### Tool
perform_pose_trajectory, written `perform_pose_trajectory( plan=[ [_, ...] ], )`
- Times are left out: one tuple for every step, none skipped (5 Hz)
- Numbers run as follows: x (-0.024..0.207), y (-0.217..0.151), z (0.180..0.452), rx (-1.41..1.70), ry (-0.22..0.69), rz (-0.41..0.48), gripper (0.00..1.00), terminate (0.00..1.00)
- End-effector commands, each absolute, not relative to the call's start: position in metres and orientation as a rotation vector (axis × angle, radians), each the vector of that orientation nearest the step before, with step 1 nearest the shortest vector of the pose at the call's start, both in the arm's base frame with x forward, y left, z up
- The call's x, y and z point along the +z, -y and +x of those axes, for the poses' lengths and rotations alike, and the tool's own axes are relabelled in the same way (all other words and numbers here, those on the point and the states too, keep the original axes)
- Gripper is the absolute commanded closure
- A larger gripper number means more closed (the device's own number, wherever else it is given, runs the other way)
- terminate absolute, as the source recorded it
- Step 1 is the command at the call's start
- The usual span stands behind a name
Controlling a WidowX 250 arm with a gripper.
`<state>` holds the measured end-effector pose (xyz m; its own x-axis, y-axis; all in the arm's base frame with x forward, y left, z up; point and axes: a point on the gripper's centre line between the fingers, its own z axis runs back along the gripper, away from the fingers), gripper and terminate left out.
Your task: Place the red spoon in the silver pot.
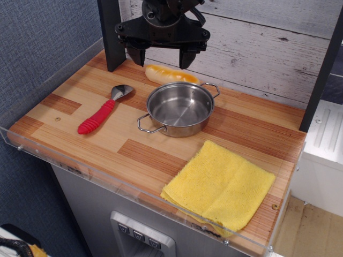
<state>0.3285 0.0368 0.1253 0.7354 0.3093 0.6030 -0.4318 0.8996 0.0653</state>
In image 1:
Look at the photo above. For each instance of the grey toy fridge cabinet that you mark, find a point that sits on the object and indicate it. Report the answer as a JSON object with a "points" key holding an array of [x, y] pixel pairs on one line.
{"points": [[92, 205]]}

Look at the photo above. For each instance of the silver dispenser button panel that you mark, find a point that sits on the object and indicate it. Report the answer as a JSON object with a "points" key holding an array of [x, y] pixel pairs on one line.
{"points": [[136, 239]]}

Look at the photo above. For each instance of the yellow object bottom left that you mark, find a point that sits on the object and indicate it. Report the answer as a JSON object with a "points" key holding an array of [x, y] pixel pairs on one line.
{"points": [[37, 252]]}

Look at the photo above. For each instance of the clear acrylic table guard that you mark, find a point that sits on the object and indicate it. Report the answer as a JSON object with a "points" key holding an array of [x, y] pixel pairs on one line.
{"points": [[137, 165]]}

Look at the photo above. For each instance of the dark vertical post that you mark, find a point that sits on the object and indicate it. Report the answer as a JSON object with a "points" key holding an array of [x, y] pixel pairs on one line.
{"points": [[109, 12], [323, 75]]}

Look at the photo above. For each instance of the dark left vertical post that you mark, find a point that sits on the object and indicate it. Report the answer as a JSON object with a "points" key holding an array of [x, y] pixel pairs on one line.
{"points": [[109, 12]]}

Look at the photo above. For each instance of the dark right vertical post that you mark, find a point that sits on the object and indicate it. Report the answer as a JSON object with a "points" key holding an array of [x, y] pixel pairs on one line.
{"points": [[323, 75]]}

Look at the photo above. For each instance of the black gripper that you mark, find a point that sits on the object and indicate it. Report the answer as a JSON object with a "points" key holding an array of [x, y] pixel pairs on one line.
{"points": [[141, 33]]}

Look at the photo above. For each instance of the toy bread roll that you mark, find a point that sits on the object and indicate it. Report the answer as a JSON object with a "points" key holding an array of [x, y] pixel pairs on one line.
{"points": [[162, 75]]}

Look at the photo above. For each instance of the stainless steel pot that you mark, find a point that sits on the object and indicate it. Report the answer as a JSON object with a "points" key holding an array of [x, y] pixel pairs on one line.
{"points": [[179, 109]]}

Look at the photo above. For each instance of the red handled metal spoon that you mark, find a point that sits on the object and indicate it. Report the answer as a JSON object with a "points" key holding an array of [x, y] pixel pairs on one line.
{"points": [[92, 123]]}

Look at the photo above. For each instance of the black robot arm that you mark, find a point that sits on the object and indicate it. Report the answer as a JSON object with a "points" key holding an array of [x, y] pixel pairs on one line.
{"points": [[167, 11]]}

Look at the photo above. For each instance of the white toy sink unit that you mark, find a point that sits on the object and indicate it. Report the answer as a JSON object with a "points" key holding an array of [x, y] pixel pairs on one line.
{"points": [[318, 176]]}

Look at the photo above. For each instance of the yellow folded cloth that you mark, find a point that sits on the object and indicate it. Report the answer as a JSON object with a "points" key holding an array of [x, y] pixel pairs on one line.
{"points": [[220, 186]]}

